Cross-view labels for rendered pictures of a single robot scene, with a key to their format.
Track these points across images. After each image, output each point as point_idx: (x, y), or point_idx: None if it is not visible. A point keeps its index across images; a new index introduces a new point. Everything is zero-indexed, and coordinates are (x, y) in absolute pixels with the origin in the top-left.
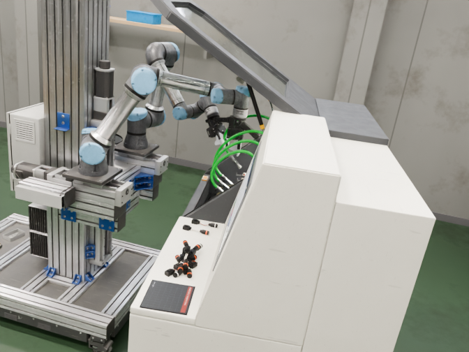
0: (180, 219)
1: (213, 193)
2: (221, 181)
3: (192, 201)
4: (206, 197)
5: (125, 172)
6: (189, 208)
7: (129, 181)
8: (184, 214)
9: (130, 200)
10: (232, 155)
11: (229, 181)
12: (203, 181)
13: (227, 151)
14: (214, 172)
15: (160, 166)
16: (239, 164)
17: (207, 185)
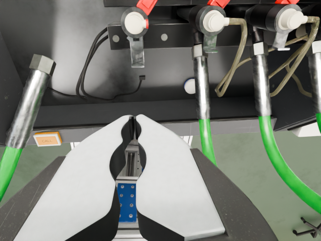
0: (315, 132)
1: (103, 99)
2: (269, 108)
3: (193, 131)
4: (59, 104)
5: (115, 238)
6: (229, 128)
7: (119, 221)
8: (257, 129)
9: (117, 190)
10: (12, 136)
11: (207, 80)
12: (64, 137)
13: (10, 172)
14: (281, 155)
15: None
16: (40, 74)
17: (51, 121)
